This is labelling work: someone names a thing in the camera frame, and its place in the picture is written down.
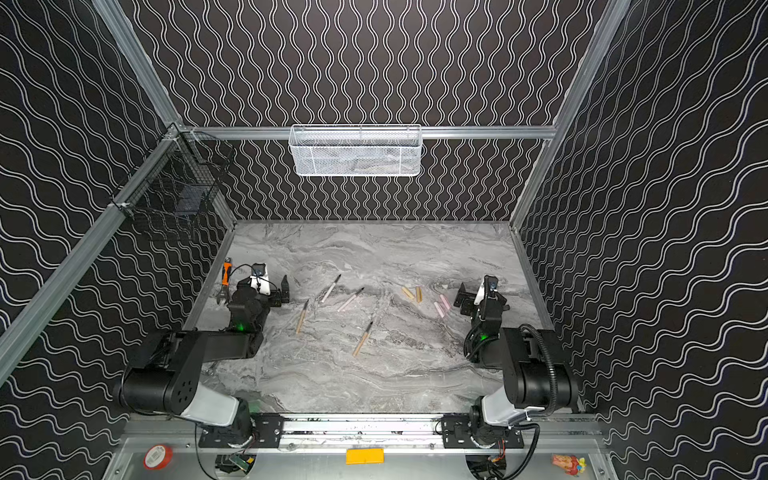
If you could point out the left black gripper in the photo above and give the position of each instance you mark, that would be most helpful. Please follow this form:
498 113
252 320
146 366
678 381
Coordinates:
250 291

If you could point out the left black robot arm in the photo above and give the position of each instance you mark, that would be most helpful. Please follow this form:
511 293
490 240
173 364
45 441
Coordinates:
163 377

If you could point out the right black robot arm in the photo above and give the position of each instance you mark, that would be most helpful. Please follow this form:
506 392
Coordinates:
536 378

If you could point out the pink pen left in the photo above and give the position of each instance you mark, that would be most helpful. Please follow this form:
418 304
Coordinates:
330 288

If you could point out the pink pen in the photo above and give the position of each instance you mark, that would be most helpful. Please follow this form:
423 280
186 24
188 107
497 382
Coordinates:
330 288
353 297

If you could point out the pink pen right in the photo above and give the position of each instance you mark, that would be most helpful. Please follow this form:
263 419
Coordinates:
353 297

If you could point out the red yellow small toy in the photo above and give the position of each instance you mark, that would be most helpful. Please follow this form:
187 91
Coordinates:
570 464

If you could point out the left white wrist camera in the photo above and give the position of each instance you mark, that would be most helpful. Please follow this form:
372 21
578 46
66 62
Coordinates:
259 279

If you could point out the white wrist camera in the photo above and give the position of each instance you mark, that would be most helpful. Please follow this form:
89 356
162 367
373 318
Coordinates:
259 279
488 290

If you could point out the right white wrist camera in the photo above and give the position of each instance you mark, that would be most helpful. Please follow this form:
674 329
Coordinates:
488 290

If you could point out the orange handled adjustable wrench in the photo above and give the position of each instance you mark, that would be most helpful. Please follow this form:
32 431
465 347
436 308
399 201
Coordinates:
223 296

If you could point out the black wire mesh basket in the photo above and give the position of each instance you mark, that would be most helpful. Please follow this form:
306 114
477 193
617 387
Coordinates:
183 194

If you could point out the white wire mesh basket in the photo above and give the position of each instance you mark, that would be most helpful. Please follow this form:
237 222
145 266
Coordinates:
356 150

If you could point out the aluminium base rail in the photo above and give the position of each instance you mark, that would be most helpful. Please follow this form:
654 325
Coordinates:
313 433

